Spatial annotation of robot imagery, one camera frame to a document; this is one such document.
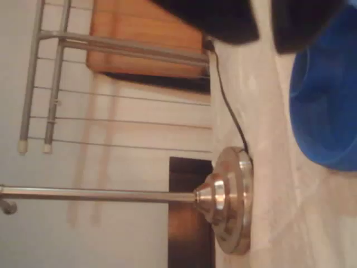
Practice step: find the beige creased cloth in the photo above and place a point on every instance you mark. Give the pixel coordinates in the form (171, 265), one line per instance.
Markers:
(279, 201)

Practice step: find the blue plastic bowl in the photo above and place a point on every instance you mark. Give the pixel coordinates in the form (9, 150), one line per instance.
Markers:
(329, 111)

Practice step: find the gray metal drying rack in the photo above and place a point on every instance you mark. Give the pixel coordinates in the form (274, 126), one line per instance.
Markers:
(36, 56)

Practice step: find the dark brown wooden furniture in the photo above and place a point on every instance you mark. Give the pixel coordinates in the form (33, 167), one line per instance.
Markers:
(184, 231)

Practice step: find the brushed metal floor lamp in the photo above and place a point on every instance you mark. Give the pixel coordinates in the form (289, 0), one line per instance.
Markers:
(231, 195)

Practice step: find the wooden board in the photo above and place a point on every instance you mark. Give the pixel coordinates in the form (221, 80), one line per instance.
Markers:
(145, 22)

